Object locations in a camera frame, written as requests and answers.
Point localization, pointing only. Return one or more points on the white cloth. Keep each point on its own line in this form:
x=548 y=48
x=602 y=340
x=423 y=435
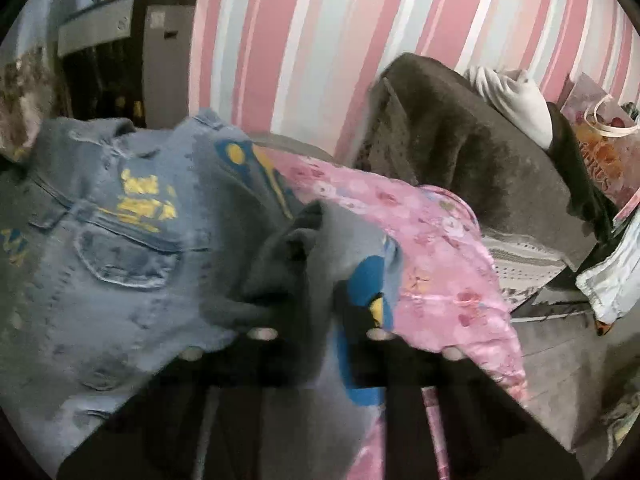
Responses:
x=520 y=105

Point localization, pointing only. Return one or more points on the pink floral bedsheet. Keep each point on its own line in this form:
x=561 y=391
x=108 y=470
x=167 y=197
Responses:
x=440 y=260

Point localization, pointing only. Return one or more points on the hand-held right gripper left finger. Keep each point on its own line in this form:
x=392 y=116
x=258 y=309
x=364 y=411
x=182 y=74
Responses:
x=235 y=375

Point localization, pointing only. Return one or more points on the light blue cloth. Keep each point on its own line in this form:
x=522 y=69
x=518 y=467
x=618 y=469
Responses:
x=610 y=275

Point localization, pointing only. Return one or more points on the floral curtain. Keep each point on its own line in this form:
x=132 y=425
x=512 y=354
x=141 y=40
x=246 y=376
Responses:
x=25 y=100

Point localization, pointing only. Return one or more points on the black and silver water dispenser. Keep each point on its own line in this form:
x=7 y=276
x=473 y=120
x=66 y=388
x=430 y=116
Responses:
x=165 y=60

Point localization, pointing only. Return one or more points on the blue denim jacket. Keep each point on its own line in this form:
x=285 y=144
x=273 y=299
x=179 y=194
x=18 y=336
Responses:
x=125 y=210

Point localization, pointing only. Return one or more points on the printed gift bag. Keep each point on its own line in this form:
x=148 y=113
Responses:
x=600 y=160

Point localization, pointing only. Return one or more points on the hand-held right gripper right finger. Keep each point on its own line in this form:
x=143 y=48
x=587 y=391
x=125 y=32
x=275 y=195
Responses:
x=400 y=370

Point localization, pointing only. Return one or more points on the brown fleece blanket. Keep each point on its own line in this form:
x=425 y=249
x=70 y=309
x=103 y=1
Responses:
x=450 y=150

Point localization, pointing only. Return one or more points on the patterned grey cushion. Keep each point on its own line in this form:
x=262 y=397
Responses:
x=520 y=265

